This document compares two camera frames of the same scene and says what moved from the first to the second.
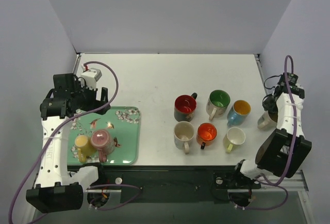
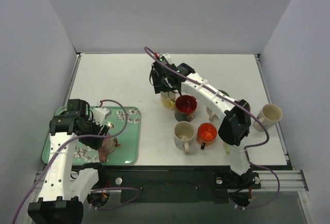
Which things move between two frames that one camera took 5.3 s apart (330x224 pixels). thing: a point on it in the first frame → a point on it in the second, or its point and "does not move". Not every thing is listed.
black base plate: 170,184 does not move
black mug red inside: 184,107 does not move
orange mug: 206,134 does not move
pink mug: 103,141 does not move
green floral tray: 123,123 does not move
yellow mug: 83,143 → 166,100
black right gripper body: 268,102 → 161,86
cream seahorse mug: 183,132 does not move
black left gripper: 97,100 → 96,140
